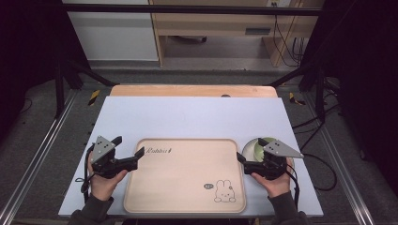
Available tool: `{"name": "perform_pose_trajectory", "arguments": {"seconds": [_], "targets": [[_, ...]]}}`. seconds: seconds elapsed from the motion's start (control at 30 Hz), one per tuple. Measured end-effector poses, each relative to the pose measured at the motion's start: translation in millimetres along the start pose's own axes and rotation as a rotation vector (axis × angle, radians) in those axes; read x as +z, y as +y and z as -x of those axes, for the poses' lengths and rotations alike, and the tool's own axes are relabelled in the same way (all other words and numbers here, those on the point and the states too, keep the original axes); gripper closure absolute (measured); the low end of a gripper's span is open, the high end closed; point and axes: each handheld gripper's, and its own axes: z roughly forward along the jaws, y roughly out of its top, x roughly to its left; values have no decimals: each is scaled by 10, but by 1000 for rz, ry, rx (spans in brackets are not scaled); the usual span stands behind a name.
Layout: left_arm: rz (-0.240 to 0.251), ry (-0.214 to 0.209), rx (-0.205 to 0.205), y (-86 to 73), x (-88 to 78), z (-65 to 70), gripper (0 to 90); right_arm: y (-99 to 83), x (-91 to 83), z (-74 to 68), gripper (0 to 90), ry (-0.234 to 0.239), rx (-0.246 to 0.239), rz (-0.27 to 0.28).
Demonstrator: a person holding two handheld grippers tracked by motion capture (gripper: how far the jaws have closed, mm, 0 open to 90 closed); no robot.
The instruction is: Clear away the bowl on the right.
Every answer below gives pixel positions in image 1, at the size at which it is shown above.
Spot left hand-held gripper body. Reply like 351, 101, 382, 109
90, 135, 127, 180

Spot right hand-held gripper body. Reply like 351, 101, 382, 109
263, 139, 305, 182

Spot green bowl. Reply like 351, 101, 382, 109
253, 136, 278, 163

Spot pale round plate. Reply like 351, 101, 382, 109
241, 138, 265, 163

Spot wooden tray with rabbit print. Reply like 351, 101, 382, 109
123, 138, 248, 215

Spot person's right hand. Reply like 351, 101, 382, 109
250, 158, 295, 199

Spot person's left hand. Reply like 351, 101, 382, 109
86, 155, 130, 202

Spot yellow black striped tape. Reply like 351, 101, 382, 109
87, 89, 101, 107
288, 91, 307, 106

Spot black metal stand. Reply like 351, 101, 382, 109
54, 58, 117, 119
268, 61, 327, 122

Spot wooden table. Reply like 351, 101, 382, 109
109, 83, 279, 98

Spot white cabinet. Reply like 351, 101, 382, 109
61, 0, 160, 62

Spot black curtain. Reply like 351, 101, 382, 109
0, 0, 91, 143
299, 0, 398, 188

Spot wooden desk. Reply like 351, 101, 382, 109
148, 0, 325, 68

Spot black metal crossbar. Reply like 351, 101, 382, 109
61, 3, 324, 17

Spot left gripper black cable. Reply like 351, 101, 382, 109
74, 144, 96, 203

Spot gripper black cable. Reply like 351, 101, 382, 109
285, 163, 301, 211
74, 144, 96, 203

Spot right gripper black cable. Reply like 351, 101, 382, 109
285, 163, 301, 211

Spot black floor cable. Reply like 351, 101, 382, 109
291, 102, 340, 192

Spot aluminium floor rail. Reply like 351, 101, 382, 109
0, 90, 80, 225
303, 93, 377, 225

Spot black hanging cables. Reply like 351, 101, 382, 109
272, 14, 306, 68

